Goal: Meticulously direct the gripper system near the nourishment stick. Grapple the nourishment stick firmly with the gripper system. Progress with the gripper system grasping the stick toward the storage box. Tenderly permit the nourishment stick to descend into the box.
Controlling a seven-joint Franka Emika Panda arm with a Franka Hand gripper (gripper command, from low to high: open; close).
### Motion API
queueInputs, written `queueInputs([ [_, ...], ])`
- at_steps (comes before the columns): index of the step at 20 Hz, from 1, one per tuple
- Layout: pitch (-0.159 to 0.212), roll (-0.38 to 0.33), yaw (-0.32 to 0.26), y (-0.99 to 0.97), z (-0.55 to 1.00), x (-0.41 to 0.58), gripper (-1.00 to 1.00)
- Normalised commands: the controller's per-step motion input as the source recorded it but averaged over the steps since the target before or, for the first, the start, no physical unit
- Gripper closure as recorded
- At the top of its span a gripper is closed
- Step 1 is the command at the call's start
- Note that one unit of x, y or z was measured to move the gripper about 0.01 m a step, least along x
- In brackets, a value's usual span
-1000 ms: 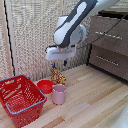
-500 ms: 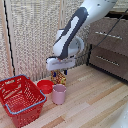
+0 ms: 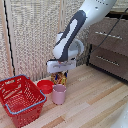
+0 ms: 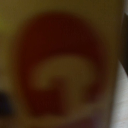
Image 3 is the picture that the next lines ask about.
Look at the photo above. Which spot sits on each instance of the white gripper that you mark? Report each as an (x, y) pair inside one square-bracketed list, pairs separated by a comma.
[(61, 66)]

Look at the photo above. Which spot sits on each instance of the colourful snack bar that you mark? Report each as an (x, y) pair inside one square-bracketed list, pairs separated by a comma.
[(61, 80)]

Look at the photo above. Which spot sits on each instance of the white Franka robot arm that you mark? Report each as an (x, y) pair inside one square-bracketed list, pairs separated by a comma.
[(87, 14)]

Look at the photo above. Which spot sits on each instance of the pink plastic cup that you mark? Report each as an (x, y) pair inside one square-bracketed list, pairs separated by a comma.
[(59, 94)]

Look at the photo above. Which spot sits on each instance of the red plastic bowl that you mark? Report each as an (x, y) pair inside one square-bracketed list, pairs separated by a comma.
[(45, 86)]

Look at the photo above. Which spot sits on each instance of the beige patterned curtain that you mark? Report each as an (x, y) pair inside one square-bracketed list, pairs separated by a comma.
[(33, 36)]

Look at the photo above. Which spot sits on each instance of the red plastic shopping basket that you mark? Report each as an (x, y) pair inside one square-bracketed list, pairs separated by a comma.
[(20, 100)]

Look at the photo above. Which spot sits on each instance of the brown drawer cabinet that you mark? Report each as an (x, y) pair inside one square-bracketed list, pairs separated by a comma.
[(111, 46)]

